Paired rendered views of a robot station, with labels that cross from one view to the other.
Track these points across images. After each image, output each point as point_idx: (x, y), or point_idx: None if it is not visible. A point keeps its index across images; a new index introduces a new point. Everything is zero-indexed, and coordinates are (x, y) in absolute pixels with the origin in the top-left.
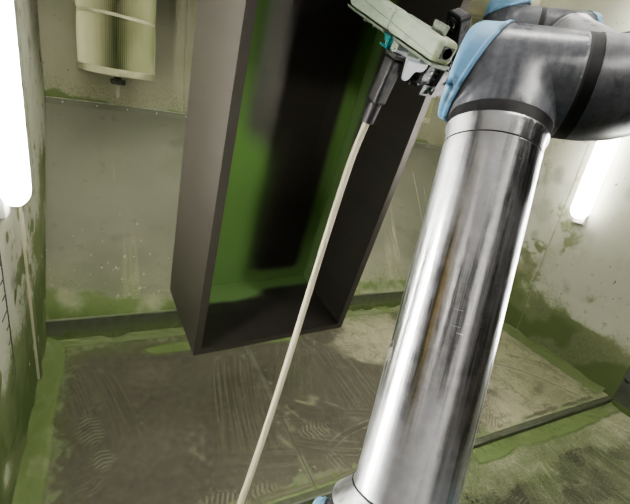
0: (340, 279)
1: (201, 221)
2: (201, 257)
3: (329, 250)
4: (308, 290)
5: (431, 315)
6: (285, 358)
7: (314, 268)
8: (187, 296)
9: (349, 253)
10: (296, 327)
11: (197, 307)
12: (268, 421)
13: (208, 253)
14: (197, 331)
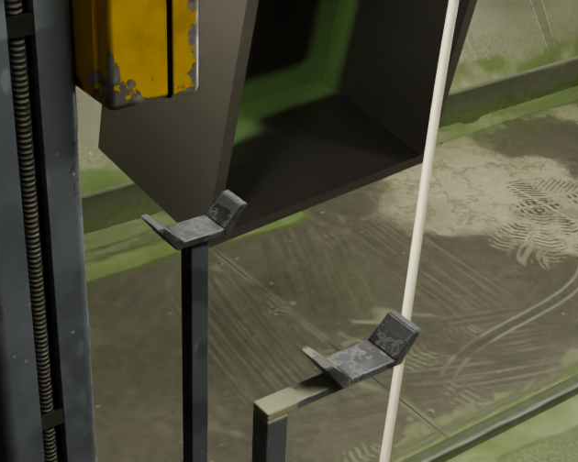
0: (414, 70)
1: (207, 1)
2: (215, 65)
3: (379, 17)
4: (439, 81)
5: None
6: (418, 195)
7: (444, 44)
8: (172, 146)
9: (427, 16)
10: (429, 143)
11: (211, 158)
12: (410, 294)
13: (238, 55)
14: (214, 202)
